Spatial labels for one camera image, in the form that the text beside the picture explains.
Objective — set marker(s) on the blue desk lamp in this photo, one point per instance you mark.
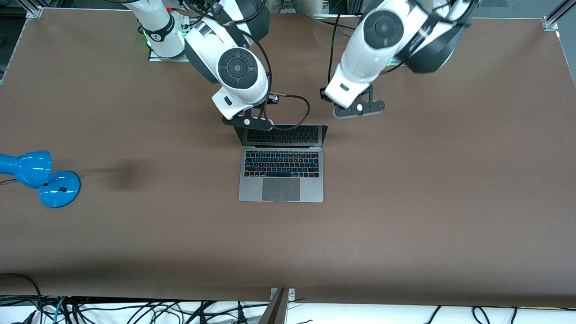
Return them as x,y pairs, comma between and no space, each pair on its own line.
58,191

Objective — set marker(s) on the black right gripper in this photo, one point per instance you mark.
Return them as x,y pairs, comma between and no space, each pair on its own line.
270,101

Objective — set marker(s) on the brown support beam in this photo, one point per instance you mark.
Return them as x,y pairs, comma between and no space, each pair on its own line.
274,312

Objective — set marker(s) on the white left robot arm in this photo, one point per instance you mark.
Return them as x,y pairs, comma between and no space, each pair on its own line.
382,29

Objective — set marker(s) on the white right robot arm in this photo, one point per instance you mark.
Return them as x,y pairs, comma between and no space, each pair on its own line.
237,67

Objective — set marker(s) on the small metal table bracket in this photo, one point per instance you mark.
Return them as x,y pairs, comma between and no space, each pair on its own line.
291,294

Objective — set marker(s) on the grey aluminium laptop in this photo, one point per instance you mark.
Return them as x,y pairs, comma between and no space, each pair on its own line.
281,189

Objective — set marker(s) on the aluminium frame corner profile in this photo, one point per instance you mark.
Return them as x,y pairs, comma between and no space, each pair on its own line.
551,21
33,9

